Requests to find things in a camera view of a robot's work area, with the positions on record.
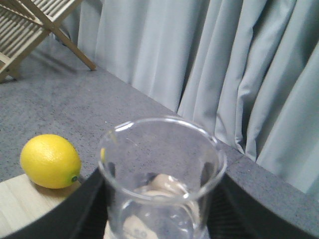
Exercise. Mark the wooden folding rack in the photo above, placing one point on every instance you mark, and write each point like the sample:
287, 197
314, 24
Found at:
24, 24

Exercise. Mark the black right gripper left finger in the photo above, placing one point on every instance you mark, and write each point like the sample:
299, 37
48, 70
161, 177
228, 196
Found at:
82, 215

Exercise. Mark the grey curtain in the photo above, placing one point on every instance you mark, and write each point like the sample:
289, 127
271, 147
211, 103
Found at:
246, 70

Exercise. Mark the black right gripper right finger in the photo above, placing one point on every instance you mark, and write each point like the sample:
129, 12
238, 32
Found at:
234, 214

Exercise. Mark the glass beaker with clear liquid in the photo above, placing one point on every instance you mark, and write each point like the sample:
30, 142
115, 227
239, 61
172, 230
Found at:
160, 174

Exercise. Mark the wooden cutting board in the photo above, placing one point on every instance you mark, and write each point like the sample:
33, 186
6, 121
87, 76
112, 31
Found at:
22, 202

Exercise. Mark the yellow lemon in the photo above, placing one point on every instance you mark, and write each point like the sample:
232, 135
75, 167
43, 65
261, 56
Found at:
50, 161

